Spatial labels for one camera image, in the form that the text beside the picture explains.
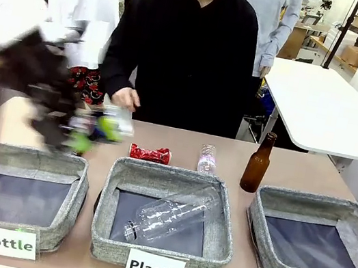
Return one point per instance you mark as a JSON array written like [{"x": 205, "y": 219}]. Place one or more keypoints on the brown glass beer bottle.
[{"x": 256, "y": 168}]

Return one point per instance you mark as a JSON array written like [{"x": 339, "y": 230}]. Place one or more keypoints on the grey fabric basket Plastic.
[{"x": 170, "y": 181}]

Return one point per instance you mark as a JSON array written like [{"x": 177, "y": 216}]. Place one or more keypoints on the large clear plastic bottle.
[{"x": 171, "y": 216}]

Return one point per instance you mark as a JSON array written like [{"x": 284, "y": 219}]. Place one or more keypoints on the small plastic bottle pink label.
[{"x": 208, "y": 160}]

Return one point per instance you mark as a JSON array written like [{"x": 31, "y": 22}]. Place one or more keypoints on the white side table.
[{"x": 325, "y": 108}]

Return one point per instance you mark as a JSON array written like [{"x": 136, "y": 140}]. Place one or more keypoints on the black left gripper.
[{"x": 45, "y": 82}]

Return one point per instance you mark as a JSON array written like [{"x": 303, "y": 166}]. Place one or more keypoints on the black silver drink can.
[{"x": 120, "y": 120}]

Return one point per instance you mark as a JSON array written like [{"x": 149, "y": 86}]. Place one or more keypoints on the black stand pole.
[{"x": 337, "y": 40}]

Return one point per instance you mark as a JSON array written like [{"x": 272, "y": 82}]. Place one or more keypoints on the mannequin light blue shirt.
[{"x": 272, "y": 18}]

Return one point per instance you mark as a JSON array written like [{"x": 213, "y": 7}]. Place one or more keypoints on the white sign Bottle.
[{"x": 5, "y": 242}]

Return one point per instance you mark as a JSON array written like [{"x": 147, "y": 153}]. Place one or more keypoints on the grey fabric basket Can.
[{"x": 312, "y": 244}]

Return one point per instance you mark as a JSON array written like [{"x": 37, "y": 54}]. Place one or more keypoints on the person right forearm black sleeve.
[{"x": 117, "y": 60}]

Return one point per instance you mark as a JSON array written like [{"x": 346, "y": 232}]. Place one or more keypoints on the person torso black shirt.
[{"x": 192, "y": 56}]

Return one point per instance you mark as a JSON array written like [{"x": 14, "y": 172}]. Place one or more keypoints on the large cardboard box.
[{"x": 352, "y": 55}]

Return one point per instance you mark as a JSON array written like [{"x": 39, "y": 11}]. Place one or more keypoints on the crushed red drink can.
[{"x": 151, "y": 153}]

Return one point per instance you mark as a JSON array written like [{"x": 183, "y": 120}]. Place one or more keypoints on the grey fabric basket Bottle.
[{"x": 15, "y": 195}]

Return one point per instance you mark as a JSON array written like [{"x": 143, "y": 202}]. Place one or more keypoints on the wooden desk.
[{"x": 294, "y": 40}]

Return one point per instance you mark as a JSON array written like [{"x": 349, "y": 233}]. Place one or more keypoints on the person right hand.
[{"x": 124, "y": 96}]

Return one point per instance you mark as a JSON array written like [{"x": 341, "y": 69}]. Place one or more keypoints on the mannequin white coat floral shorts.
[{"x": 84, "y": 2}]

